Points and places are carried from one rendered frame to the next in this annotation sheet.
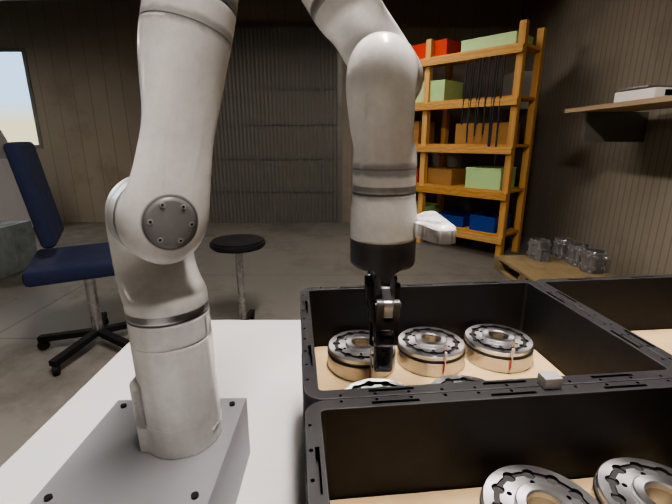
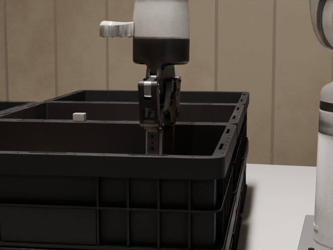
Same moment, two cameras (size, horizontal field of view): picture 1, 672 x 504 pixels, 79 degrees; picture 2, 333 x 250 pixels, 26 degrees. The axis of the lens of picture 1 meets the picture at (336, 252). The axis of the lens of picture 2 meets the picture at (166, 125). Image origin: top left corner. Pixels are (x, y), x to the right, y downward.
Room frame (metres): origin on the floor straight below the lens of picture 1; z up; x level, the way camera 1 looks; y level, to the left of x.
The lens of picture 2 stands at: (1.38, 0.18, 1.06)
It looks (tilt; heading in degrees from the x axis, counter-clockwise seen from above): 7 degrees down; 194
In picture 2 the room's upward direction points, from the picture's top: straight up
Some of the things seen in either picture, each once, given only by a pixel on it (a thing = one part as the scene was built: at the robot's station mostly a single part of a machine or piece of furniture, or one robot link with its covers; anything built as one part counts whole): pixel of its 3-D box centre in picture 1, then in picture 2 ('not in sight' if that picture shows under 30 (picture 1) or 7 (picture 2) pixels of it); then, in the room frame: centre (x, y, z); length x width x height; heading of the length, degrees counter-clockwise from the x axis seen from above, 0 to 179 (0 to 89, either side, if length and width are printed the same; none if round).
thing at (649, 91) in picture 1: (654, 94); not in sight; (2.75, -2.03, 1.44); 0.35 x 0.33 x 0.09; 0
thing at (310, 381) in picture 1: (451, 329); (80, 144); (0.49, -0.15, 0.92); 0.40 x 0.30 x 0.02; 96
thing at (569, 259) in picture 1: (564, 269); not in sight; (3.10, -1.84, 0.15); 1.07 x 0.74 x 0.30; 0
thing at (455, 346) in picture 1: (430, 342); not in sight; (0.57, -0.15, 0.86); 0.10 x 0.10 x 0.01
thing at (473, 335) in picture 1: (498, 339); not in sight; (0.58, -0.26, 0.86); 0.10 x 0.10 x 0.01
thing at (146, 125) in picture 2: not in sight; (151, 136); (0.50, -0.05, 0.93); 0.03 x 0.01 x 0.05; 0
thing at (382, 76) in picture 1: (384, 118); not in sight; (0.44, -0.05, 1.18); 0.09 x 0.07 x 0.15; 163
